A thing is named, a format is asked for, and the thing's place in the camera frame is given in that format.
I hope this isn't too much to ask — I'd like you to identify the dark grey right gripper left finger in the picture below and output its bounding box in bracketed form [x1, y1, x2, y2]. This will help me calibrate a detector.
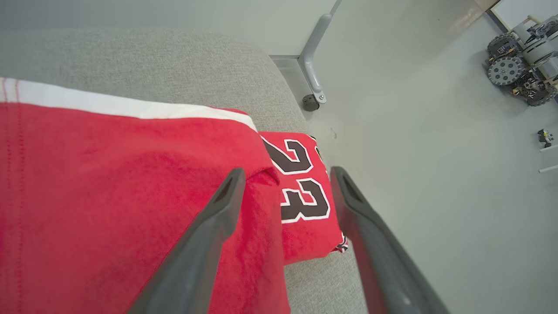
[126, 167, 246, 314]

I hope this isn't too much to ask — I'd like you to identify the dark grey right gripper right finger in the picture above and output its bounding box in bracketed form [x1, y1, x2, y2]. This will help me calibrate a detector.
[330, 166, 449, 314]

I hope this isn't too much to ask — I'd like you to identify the red number 23 jersey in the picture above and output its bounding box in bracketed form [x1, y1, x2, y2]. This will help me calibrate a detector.
[0, 78, 349, 314]

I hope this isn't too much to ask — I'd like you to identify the grey curved partition foot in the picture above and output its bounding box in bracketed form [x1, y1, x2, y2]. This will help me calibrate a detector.
[299, 0, 343, 104]

